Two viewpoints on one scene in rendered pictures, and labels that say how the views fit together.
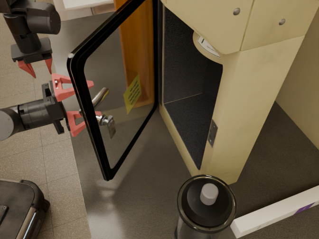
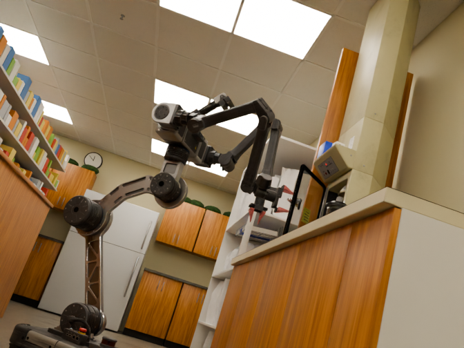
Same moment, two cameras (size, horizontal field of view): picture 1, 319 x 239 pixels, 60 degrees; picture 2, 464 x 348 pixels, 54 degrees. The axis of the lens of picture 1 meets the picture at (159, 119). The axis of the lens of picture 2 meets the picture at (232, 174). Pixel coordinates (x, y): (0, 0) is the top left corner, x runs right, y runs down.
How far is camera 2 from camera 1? 217 cm
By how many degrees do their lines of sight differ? 70
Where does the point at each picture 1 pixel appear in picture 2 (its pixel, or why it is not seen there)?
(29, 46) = (260, 201)
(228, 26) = (349, 158)
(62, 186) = not seen: outside the picture
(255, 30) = (356, 163)
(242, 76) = (353, 178)
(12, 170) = not seen: outside the picture
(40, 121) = (272, 193)
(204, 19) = (343, 152)
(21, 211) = not seen: outside the picture
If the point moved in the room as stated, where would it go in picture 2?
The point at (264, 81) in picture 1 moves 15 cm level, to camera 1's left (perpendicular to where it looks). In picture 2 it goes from (361, 187) to (331, 180)
